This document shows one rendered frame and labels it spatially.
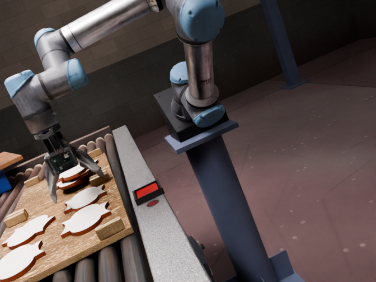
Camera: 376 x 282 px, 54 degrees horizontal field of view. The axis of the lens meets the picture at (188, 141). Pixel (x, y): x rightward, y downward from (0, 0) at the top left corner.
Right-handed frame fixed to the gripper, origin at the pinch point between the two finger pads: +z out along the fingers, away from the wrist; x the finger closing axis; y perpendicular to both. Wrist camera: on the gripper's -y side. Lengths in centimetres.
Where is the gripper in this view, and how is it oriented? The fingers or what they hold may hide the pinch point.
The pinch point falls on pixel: (80, 190)
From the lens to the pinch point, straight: 110.7
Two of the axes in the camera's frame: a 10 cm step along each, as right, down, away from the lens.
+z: 3.8, 8.8, 2.7
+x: 8.8, -4.4, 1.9
